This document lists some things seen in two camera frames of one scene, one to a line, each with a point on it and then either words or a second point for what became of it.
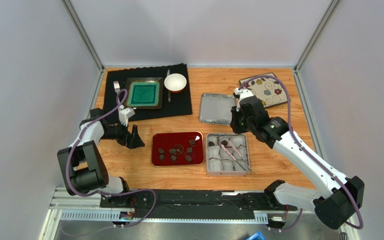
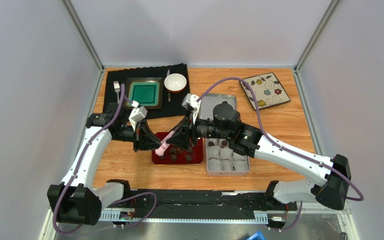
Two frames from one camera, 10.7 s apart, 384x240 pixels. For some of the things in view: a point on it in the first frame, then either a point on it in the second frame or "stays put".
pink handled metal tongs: [248, 169] to [161, 150]
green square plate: [144, 93] stays put
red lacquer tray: [181, 148] stays put
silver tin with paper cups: [227, 154] stays put
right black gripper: [237, 119] to [194, 132]
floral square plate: [270, 91] stays put
